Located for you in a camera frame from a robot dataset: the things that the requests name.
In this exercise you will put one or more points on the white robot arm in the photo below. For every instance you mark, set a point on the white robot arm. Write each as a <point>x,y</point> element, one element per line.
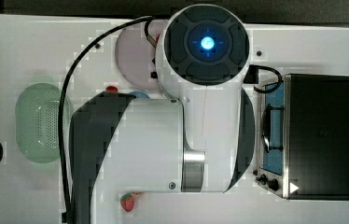
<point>197,136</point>

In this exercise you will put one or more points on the green perforated colander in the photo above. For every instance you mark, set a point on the green perforated colander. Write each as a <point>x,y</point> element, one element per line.
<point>36,114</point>

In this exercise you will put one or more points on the lilac round plate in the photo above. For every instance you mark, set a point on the lilac round plate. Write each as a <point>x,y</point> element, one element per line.
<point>135,56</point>

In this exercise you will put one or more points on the large red strawberry toy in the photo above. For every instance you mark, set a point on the large red strawberry toy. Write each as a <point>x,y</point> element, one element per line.
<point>127,201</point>

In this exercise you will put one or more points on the blue bowl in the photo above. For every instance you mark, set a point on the blue bowl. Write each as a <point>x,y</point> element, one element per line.
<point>139,94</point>

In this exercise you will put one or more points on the small red strawberry toy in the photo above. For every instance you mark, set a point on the small red strawberry toy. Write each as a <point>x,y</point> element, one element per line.
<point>112,89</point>

